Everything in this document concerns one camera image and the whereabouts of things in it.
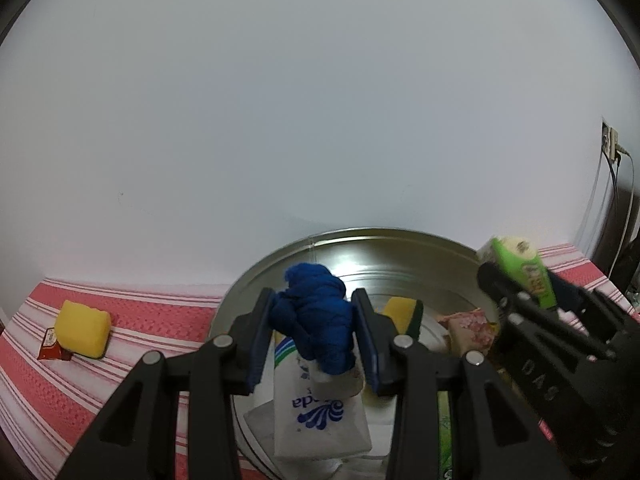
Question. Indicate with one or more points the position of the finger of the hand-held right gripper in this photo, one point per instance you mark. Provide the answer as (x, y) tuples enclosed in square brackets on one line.
[(585, 305), (495, 282)]

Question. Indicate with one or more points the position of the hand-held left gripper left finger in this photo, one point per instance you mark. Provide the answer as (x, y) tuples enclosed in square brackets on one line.
[(257, 350)]

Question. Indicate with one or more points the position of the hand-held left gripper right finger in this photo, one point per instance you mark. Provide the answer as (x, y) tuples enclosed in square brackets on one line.
[(371, 355)]

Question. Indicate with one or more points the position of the green packet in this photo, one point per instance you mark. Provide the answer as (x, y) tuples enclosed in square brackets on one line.
[(445, 435), (530, 272)]

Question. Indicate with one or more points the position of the pink brown printed packet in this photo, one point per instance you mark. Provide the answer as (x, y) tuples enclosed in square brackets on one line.
[(467, 327)]

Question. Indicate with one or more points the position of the yellow sponge with green pad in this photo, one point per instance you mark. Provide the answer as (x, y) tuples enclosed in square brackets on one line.
[(402, 312), (82, 330)]

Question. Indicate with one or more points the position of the blue cloth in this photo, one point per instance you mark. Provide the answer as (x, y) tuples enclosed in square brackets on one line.
[(320, 310)]

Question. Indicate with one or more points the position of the plain white packet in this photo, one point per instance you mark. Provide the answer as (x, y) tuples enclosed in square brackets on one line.
[(260, 422)]

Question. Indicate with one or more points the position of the white packet with blue print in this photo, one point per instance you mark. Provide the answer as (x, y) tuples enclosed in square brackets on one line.
[(320, 420)]

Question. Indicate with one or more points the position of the stainless steel bowl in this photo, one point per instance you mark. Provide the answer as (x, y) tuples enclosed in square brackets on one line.
[(350, 255)]

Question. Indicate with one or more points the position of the red white striped sheet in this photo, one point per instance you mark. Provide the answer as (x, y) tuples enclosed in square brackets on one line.
[(75, 410)]

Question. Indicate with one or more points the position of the red sauce packet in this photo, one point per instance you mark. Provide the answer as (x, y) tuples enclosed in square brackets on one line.
[(50, 349)]

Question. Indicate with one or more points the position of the white wall outlet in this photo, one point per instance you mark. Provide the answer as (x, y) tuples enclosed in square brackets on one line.
[(610, 139)]

